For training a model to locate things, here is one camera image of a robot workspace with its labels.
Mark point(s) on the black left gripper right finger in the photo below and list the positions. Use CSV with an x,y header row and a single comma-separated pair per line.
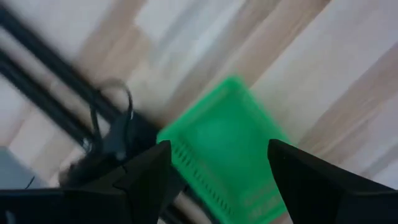
x,y
326,193

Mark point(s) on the black aluminium table frame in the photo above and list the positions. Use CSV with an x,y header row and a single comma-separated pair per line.
x,y
46,65

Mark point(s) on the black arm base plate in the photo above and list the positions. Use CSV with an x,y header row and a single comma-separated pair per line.
x,y
136,133

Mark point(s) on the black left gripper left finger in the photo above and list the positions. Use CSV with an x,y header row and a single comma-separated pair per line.
x,y
93,205

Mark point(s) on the green plastic mesh basket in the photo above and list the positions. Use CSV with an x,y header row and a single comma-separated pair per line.
x,y
224,140

